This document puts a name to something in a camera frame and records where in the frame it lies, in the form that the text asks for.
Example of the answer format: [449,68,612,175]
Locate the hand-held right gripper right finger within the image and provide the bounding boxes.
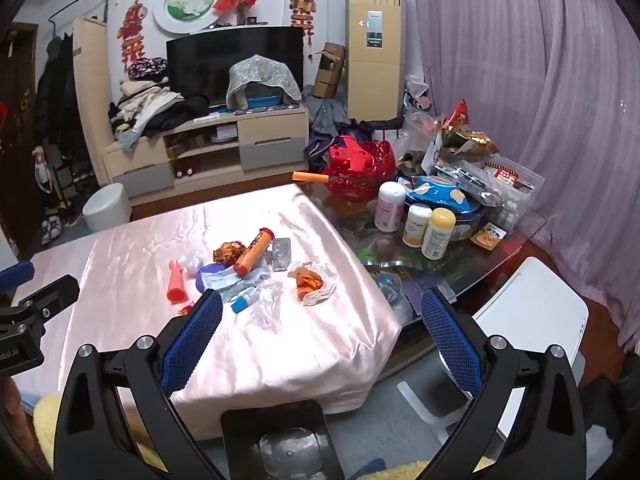
[420,287,586,480]

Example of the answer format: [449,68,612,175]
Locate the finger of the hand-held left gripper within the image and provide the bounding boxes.
[0,261,36,293]
[10,274,81,322]

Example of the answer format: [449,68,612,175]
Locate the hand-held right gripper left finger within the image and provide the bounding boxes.
[52,289,226,480]

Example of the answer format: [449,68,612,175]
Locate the pink plastic bottle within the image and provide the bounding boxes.
[168,260,187,304]

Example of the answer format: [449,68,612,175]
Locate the white printed wrapper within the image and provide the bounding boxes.
[202,271,269,292]

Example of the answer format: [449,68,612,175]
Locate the purple round lid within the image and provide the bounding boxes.
[196,262,226,293]

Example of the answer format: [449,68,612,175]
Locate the clear plastic wrap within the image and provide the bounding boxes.
[247,280,288,333]

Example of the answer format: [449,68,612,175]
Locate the orange foil wrapper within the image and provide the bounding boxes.
[212,241,247,266]

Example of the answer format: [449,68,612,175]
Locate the orange tablet tube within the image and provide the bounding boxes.
[233,228,276,277]

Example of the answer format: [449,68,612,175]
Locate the silver blister pack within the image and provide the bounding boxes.
[266,238,292,272]

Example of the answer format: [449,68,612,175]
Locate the orange peel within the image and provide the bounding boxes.
[288,261,337,307]

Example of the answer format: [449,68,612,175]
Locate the white shoes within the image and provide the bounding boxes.
[40,215,63,246]

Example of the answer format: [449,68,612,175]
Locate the yellow fuzzy cloth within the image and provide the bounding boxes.
[32,395,166,480]

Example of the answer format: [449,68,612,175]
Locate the white plastic chair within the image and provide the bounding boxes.
[397,256,590,443]

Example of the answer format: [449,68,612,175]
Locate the white waste bin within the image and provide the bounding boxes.
[81,183,133,234]

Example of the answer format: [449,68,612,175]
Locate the yellow capped white bottle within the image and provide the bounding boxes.
[421,208,457,261]

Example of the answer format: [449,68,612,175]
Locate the pink satin cloth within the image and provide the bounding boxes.
[12,183,403,461]

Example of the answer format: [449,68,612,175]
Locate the orange sachet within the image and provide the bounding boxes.
[471,225,506,251]

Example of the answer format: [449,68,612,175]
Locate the dark wooden door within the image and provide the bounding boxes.
[0,22,41,261]

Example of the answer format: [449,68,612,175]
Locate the blue round cookie tin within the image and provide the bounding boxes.
[400,175,485,243]

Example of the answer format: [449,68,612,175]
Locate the white bottle orange label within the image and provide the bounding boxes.
[402,204,432,248]

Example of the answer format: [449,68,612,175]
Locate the white bottle pink label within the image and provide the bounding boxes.
[375,181,407,233]

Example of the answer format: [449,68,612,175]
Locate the clear plastic storage box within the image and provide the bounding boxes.
[480,156,546,233]

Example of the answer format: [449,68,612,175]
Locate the silver foil packets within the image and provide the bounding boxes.
[435,162,501,208]

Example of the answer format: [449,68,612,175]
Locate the dark hanging coats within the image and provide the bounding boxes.
[34,32,86,181]

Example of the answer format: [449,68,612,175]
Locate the red openwork basket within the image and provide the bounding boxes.
[322,139,396,203]

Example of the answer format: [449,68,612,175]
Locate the beige folded mattress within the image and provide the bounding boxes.
[71,16,113,186]

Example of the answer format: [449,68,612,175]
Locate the gold and red snack bags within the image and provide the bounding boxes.
[435,100,501,158]

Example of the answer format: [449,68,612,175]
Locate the clear plastic bag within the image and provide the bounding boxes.
[400,110,446,161]

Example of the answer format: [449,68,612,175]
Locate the pile of clothes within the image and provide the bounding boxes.
[109,57,211,151]

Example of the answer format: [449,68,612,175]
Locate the beige television cabinet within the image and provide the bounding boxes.
[103,105,311,206]

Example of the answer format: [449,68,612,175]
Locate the white plastic bag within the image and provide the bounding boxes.
[404,75,436,111]

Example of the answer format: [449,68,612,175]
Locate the grey crumpled clothes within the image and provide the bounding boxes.
[302,95,351,136]

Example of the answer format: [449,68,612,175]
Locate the beige standing air conditioner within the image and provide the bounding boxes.
[346,0,407,122]

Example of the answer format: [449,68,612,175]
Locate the purple curtain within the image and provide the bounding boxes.
[407,0,640,351]

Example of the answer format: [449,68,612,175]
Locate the black flat television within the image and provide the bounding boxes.
[166,26,305,111]

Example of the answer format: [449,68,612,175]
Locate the grey lace cloth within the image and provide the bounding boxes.
[226,54,303,111]

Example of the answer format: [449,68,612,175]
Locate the black coat rack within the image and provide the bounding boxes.
[48,0,110,41]

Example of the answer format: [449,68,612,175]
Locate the brown cardboard box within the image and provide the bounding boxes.
[312,42,347,98]

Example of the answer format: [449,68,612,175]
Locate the red hanging ornament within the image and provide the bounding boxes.
[286,0,317,48]

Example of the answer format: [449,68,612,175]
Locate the red fish wall decoration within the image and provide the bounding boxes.
[117,2,150,76]

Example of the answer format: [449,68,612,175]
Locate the round lotus wall painting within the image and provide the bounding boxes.
[152,0,221,35]

